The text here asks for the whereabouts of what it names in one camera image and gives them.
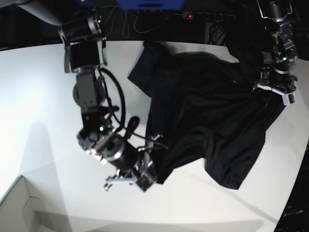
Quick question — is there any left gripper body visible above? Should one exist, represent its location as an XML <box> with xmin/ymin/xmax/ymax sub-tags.
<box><xmin>253</xmin><ymin>72</ymin><xmax>297</xmax><ymax>96</ymax></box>

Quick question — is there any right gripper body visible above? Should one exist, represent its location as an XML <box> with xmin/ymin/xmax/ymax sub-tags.
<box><xmin>103</xmin><ymin>135</ymin><xmax>160</xmax><ymax>191</ymax></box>

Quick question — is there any black t-shirt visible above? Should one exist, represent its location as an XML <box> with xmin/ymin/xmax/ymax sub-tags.
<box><xmin>128</xmin><ymin>42</ymin><xmax>285</xmax><ymax>190</ymax></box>

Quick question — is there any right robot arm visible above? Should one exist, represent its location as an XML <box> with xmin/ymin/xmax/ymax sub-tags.
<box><xmin>14</xmin><ymin>0</ymin><xmax>162</xmax><ymax>191</ymax></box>

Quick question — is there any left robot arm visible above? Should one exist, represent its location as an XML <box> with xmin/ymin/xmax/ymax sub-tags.
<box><xmin>255</xmin><ymin>0</ymin><xmax>298</xmax><ymax>105</ymax></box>

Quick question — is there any black power strip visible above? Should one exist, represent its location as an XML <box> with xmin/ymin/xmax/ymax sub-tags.
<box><xmin>181</xmin><ymin>12</ymin><xmax>237</xmax><ymax>22</ymax></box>

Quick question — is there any white cardboard box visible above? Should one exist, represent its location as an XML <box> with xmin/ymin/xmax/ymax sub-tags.
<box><xmin>0</xmin><ymin>175</ymin><xmax>73</xmax><ymax>232</ymax></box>

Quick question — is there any blue plastic bin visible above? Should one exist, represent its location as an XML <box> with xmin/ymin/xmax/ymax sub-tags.
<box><xmin>116</xmin><ymin>0</ymin><xmax>185</xmax><ymax>10</ymax></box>

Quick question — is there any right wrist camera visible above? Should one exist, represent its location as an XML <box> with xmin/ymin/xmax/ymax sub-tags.
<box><xmin>135</xmin><ymin>176</ymin><xmax>155</xmax><ymax>192</ymax></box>

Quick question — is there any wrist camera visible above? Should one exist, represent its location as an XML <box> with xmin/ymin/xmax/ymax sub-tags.
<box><xmin>282</xmin><ymin>92</ymin><xmax>296</xmax><ymax>106</ymax></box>
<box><xmin>135</xmin><ymin>176</ymin><xmax>155</xmax><ymax>192</ymax></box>

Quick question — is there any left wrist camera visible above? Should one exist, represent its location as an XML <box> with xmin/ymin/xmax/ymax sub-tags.
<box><xmin>282</xmin><ymin>92</ymin><xmax>296</xmax><ymax>106</ymax></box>

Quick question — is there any grey looped cable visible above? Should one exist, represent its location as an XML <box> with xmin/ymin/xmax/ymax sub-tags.
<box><xmin>101</xmin><ymin>6</ymin><xmax>169</xmax><ymax>38</ymax></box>

